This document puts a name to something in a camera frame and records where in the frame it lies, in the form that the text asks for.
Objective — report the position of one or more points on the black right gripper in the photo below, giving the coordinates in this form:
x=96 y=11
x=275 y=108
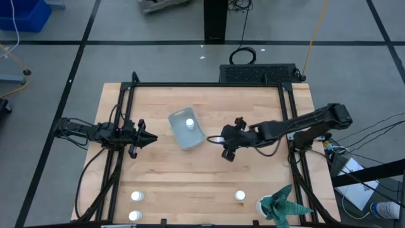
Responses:
x=237 y=137

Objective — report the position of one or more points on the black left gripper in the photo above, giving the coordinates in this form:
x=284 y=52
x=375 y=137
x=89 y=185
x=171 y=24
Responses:
x=131 y=136

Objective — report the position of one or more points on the white pill bottle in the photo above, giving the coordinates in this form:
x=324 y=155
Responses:
x=190 y=123
x=240 y=195
x=137 y=196
x=135 y=216

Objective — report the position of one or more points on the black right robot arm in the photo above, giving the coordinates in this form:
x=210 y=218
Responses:
x=300 y=123

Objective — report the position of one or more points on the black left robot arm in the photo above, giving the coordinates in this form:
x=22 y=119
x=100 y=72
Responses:
x=91 y=131

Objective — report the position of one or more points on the grey plastic basket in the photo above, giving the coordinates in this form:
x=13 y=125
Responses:
x=190 y=141

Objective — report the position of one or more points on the black vented computer case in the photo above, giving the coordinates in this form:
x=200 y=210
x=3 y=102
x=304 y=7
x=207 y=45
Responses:
x=257 y=73

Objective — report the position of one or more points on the green artificial plant white pot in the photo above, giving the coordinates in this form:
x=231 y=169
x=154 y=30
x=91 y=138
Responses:
x=280 y=207

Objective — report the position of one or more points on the power strip with plugs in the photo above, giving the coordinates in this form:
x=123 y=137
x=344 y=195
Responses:
x=332 y=148

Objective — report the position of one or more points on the grey wooden pallet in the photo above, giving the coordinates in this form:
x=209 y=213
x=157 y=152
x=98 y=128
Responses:
x=161 y=4

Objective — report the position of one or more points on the black round floor foot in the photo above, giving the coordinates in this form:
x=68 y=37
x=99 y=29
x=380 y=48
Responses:
x=27 y=72

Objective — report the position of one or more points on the white paper sheet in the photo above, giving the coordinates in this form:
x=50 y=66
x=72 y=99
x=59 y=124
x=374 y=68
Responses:
x=356 y=182

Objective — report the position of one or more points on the blue-grey table foot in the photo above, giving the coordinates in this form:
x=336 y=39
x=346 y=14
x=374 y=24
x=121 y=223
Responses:
x=12 y=79

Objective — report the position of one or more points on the black metal bar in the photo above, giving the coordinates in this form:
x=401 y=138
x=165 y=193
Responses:
x=367 y=173

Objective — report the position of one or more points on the blue plastic bin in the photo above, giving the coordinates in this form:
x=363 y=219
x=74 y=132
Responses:
x=23 y=14

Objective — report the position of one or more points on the white labelled bottle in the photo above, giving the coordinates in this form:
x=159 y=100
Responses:
x=384 y=210

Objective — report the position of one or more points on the black aluminium table frame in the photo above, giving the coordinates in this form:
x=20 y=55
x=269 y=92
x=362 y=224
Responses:
x=205 y=84

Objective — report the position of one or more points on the black upright post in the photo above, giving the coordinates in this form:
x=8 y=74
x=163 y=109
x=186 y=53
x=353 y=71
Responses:
x=215 y=20

